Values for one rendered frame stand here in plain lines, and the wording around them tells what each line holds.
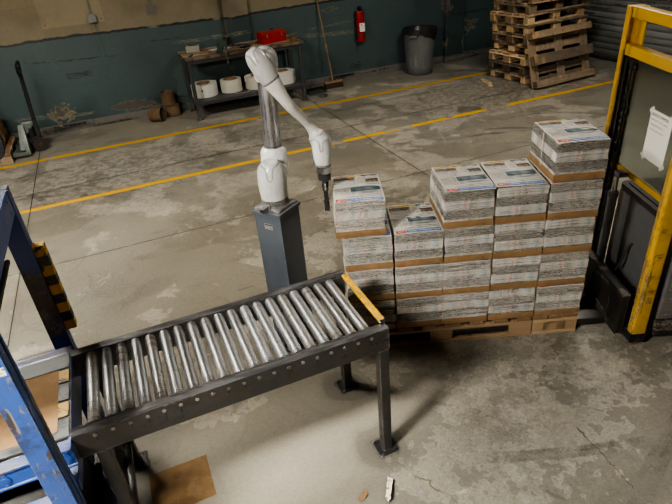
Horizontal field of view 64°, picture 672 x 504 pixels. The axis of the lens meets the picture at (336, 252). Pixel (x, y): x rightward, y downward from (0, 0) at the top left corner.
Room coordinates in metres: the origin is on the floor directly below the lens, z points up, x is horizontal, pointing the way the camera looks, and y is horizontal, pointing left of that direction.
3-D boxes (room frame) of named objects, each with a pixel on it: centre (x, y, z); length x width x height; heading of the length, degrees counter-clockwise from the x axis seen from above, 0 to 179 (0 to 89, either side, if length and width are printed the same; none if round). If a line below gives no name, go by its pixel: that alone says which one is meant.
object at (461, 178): (2.85, -0.76, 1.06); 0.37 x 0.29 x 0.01; 1
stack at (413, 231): (2.86, -0.63, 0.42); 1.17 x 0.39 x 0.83; 90
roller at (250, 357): (1.94, 0.46, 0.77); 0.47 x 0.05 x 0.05; 20
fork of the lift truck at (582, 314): (2.74, -1.17, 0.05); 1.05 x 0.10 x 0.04; 90
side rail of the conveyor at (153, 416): (1.68, 0.43, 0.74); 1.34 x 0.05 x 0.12; 110
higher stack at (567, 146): (2.86, -1.35, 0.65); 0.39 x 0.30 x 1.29; 0
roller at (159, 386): (1.80, 0.83, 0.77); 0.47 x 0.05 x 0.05; 20
